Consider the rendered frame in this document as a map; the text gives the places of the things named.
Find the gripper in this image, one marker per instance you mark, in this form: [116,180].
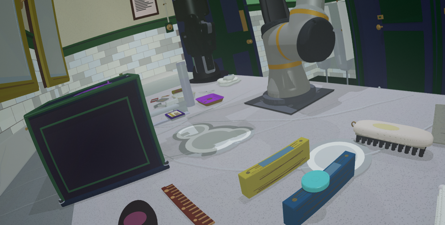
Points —
[196,33]

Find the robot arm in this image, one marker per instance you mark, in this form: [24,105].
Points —
[295,44]

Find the navy purple tin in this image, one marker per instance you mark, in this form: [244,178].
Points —
[175,114]

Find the navy green-trimmed vending machine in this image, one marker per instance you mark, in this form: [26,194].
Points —
[94,141]

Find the teal round token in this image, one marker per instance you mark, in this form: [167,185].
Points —
[315,181]

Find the grey translucent tube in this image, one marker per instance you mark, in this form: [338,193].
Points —
[185,82]

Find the white soap dish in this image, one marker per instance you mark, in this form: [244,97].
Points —
[228,79]

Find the purple tray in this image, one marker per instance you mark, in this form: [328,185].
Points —
[209,98]

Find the brown small bar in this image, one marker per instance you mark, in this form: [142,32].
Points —
[176,90]

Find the white flat box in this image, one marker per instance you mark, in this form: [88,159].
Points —
[175,102]

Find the navy green door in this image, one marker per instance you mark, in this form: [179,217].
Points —
[240,26]
[399,33]

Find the grey small packet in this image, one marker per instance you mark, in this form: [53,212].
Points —
[160,105]

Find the red small card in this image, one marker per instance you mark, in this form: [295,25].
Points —
[155,100]

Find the grey lobed mat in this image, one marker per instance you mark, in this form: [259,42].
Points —
[215,138]

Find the yellow rectangular block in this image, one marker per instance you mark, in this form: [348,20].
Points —
[274,167]

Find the brown comb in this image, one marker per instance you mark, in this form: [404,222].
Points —
[187,205]

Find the white round plate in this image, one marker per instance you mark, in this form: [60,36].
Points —
[323,153]

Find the yellow-framed mirror cabinet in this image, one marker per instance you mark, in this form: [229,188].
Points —
[50,33]
[14,33]

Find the black oval pink-centred object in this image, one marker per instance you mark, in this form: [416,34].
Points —
[137,216]

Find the blue rectangular block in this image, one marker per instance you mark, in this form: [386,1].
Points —
[320,200]

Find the white black-bristled brush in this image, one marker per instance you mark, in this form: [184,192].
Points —
[393,133]

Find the grey box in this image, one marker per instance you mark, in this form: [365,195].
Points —
[439,124]

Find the white folded towel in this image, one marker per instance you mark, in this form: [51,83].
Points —
[441,206]

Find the brass wall knob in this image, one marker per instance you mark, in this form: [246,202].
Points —
[169,27]

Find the framed wall notice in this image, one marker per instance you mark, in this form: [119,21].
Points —
[143,1]

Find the dark square base plate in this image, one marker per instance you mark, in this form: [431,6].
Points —
[313,96]

